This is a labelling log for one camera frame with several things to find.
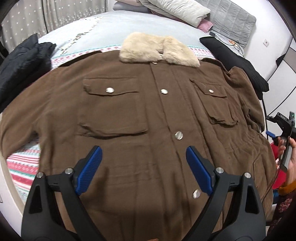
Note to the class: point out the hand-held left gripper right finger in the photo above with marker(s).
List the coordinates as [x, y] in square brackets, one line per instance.
[198, 166]

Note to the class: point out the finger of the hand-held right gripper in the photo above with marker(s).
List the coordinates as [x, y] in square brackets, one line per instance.
[269, 134]

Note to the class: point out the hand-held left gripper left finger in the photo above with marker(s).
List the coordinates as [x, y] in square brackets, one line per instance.
[90, 166]

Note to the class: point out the brown jacket with fur collar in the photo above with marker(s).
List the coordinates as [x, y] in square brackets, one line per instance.
[138, 111]

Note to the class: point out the person's right forearm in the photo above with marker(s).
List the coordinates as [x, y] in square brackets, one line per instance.
[288, 188]

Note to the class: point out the person's right hand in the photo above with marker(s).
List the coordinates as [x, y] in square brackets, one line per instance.
[291, 153]

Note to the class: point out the grey white wardrobe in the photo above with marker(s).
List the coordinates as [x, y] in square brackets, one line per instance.
[285, 67]

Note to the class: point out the red green patterned blanket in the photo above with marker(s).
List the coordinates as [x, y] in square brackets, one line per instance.
[22, 169]

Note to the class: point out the person's floral patterned clothing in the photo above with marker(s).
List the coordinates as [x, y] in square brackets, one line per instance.
[283, 210]

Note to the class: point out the black knit garment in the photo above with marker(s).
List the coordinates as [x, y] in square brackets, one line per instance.
[238, 63]

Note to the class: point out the grey quilted headboard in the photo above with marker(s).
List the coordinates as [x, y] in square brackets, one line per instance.
[231, 18]

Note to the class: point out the black puffer jacket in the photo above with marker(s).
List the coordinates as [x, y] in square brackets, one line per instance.
[20, 62]

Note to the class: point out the pink cloth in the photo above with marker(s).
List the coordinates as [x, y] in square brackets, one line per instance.
[205, 25]

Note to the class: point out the pale grey bedsheet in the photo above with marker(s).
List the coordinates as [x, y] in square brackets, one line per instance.
[97, 30]

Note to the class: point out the white pillow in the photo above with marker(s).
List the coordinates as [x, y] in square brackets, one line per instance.
[178, 9]

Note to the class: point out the grey patterned curtain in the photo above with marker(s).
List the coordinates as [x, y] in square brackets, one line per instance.
[46, 16]

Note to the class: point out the white wall socket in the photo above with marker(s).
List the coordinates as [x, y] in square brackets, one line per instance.
[267, 43]

